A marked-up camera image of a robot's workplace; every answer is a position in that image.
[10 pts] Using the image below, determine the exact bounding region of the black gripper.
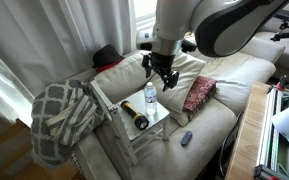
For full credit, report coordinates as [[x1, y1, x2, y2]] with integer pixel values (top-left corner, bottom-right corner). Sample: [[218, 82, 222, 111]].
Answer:
[[142, 52, 179, 92]]

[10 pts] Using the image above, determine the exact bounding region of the clear plastic water bottle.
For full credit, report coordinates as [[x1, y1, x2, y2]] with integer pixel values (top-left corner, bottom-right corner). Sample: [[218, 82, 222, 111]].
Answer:
[[144, 82, 157, 115]]

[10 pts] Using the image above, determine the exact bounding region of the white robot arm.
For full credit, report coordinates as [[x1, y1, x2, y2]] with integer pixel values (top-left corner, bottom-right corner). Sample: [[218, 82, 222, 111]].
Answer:
[[136, 0, 289, 90]]

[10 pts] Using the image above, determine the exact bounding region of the small white wooden chair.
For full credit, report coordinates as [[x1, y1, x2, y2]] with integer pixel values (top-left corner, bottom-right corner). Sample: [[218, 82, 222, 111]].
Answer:
[[89, 80, 170, 165]]

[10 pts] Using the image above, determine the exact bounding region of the large beige pillow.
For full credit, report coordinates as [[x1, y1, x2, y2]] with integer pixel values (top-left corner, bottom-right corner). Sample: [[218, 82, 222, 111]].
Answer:
[[151, 53, 206, 127]]

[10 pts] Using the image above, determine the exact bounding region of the red patterned cushion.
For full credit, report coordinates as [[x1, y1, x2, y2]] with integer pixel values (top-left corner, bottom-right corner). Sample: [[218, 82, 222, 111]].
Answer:
[[183, 76, 217, 113]]

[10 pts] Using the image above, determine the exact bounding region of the black remote control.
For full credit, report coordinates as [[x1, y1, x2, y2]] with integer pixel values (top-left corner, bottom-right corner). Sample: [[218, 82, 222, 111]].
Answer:
[[181, 131, 192, 146]]

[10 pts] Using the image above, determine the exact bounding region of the black hat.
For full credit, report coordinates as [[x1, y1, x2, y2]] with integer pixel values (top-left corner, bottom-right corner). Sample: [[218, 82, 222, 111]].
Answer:
[[93, 44, 124, 73]]

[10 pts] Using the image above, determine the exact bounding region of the beige sofa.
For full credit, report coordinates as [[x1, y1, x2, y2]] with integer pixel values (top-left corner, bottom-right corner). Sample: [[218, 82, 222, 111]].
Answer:
[[76, 37, 285, 180]]

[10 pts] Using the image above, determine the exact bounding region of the light wooden table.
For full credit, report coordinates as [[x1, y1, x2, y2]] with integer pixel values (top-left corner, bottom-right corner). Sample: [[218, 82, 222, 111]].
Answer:
[[225, 82, 269, 180]]

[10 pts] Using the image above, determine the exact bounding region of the grey white patterned blanket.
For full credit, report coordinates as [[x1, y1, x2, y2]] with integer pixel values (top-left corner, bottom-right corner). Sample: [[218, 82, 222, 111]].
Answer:
[[30, 80, 104, 168]]

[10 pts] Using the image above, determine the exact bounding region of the grey curtain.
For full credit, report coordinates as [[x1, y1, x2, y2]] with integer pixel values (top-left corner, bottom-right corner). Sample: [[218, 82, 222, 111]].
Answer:
[[0, 0, 134, 124]]

